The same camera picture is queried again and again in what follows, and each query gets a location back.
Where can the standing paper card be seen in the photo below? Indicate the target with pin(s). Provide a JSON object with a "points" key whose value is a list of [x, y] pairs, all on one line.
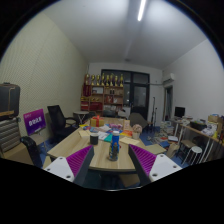
{"points": [[127, 124]]}

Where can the black office chair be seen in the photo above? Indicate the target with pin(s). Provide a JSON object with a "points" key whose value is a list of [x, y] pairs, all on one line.
{"points": [[56, 120]]}

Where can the small round white table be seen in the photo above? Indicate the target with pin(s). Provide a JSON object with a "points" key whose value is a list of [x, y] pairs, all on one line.
{"points": [[81, 115]]}

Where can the white air conditioner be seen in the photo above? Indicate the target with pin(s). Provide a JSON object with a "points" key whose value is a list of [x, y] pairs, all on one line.
{"points": [[168, 78]]}

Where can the yellow gift box red ribbon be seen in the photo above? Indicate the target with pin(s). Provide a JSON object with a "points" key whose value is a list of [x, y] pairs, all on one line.
{"points": [[96, 121]]}

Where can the black hard case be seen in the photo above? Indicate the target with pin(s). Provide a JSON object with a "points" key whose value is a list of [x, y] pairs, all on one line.
{"points": [[9, 98]]}

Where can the blue bottle with white cap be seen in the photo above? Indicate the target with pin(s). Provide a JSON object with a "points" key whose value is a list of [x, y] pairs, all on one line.
{"points": [[114, 148]]}

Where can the wooden shelf unit with trophies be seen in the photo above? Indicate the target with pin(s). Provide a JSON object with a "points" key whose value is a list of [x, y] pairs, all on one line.
{"points": [[100, 98]]}

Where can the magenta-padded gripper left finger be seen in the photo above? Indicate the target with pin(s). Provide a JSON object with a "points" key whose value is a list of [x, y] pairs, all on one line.
{"points": [[61, 166]]}

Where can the cluttered wooden side desk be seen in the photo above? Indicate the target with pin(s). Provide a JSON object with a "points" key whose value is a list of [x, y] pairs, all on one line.
{"points": [[200, 130]]}

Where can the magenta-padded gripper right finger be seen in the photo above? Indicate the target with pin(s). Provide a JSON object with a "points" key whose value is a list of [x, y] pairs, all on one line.
{"points": [[163, 166]]}

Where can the black framed glass door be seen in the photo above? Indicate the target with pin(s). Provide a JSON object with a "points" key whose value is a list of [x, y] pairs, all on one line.
{"points": [[140, 95]]}

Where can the black mug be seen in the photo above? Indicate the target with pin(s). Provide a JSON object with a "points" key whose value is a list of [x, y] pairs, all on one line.
{"points": [[94, 140]]}

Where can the black mesh chair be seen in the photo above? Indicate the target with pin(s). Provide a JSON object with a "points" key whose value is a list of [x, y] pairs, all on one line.
{"points": [[31, 150]]}

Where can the stack of books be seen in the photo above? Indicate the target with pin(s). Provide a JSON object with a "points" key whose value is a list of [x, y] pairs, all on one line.
{"points": [[168, 130]]}

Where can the black computer monitor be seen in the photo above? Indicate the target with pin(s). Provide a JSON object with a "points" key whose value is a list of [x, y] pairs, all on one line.
{"points": [[180, 112]]}

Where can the white round stool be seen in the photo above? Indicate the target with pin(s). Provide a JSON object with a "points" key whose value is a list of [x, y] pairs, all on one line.
{"points": [[195, 150]]}

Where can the purple sign board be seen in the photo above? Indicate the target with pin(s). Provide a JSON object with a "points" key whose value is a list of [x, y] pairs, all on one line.
{"points": [[34, 121]]}

